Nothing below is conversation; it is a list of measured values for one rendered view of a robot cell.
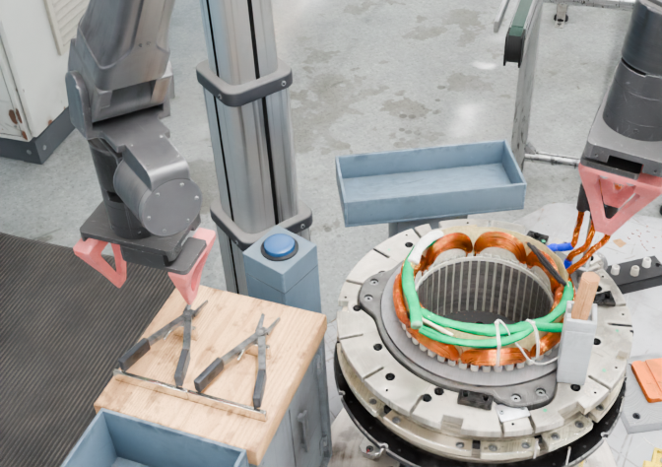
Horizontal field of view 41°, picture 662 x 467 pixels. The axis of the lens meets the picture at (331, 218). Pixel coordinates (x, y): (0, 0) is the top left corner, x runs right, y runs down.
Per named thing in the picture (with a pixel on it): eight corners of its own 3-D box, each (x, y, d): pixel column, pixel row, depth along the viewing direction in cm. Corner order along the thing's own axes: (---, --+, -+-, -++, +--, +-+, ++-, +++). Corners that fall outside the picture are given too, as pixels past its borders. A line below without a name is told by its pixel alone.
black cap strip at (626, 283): (667, 284, 145) (670, 274, 143) (582, 303, 142) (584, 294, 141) (651, 264, 149) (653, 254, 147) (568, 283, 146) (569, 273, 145)
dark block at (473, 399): (459, 393, 90) (459, 385, 89) (493, 400, 89) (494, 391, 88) (456, 404, 89) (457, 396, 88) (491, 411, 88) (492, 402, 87)
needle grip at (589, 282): (588, 327, 86) (603, 282, 82) (571, 328, 86) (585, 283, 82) (583, 315, 87) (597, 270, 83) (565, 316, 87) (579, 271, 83)
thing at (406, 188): (492, 282, 147) (506, 138, 129) (509, 330, 139) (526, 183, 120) (342, 298, 146) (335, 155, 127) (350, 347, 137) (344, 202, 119)
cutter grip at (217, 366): (200, 393, 93) (198, 383, 92) (194, 390, 94) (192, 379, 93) (225, 368, 96) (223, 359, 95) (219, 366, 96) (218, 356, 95)
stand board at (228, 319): (258, 466, 91) (256, 452, 89) (97, 419, 96) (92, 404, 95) (327, 328, 105) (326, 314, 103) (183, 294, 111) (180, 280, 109)
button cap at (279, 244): (300, 244, 117) (300, 238, 117) (281, 261, 115) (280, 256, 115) (278, 233, 119) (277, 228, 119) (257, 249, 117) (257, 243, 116)
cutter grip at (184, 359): (182, 386, 94) (180, 376, 93) (175, 386, 94) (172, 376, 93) (191, 358, 97) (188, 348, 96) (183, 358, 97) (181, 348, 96)
